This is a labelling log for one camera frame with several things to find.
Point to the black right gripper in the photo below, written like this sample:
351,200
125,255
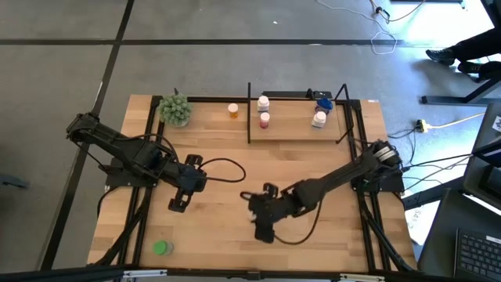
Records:
272,209

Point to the pink bottle white cap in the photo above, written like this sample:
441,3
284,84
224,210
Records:
264,120

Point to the wooden shelf black metal frame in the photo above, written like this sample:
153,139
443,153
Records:
293,125

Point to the person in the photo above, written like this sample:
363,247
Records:
477,45

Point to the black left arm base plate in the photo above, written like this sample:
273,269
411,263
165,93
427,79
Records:
125,183

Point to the black rig beam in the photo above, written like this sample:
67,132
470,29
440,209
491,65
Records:
58,276

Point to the white paper sheet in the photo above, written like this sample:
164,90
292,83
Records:
417,227

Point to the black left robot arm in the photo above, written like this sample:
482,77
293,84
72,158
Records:
125,150

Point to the white melatonin bottle blue label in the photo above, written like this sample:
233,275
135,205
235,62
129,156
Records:
319,117
263,104

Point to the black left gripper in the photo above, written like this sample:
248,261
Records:
191,179

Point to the blue-capped white bottle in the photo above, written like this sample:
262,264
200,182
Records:
325,103

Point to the black desk frame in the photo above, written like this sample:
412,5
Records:
450,100

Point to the potted green succulent plant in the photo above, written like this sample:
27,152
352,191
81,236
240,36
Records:
175,109

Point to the small amber pill bottle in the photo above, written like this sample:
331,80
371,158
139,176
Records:
233,113

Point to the white power strip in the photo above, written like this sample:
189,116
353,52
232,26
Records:
422,125

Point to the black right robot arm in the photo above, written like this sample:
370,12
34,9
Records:
336,176

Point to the black aluminium table frame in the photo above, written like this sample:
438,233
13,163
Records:
211,99

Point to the black flat bracket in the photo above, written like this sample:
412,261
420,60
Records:
289,94

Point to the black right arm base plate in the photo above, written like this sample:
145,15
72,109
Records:
391,184

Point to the green bottle green cap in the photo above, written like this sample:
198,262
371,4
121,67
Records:
159,248

